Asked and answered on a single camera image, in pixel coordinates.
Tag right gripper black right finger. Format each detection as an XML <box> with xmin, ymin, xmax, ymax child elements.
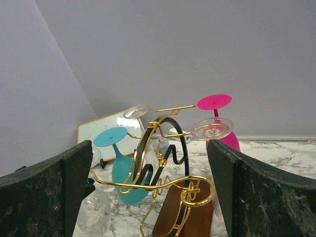
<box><xmin>207</xmin><ymin>140</ymin><xmax>316</xmax><ymax>237</ymax></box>

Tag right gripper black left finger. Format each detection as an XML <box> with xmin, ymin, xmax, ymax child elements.
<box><xmin>0</xmin><ymin>140</ymin><xmax>93</xmax><ymax>237</ymax></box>

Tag short clear glass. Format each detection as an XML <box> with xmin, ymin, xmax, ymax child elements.
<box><xmin>78</xmin><ymin>147</ymin><xmax>112</xmax><ymax>237</ymax></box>

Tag pink plastic wine glass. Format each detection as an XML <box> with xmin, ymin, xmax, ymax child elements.
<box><xmin>193</xmin><ymin>94</ymin><xmax>240</xmax><ymax>151</ymax></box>

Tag blue plastic wine glass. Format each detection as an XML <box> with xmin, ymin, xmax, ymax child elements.
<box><xmin>93</xmin><ymin>127</ymin><xmax>149</xmax><ymax>205</ymax></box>

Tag clear champagne flute glass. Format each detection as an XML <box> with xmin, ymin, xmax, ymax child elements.
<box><xmin>123</xmin><ymin>104</ymin><xmax>153</xmax><ymax>139</ymax></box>

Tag gold and black glass rack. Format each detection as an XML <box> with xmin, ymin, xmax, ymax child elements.
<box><xmin>100</xmin><ymin>108</ymin><xmax>215</xmax><ymax>237</ymax></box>

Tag small framed whiteboard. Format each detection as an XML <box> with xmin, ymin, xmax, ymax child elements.
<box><xmin>77</xmin><ymin>111</ymin><xmax>144</xmax><ymax>162</ymax></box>

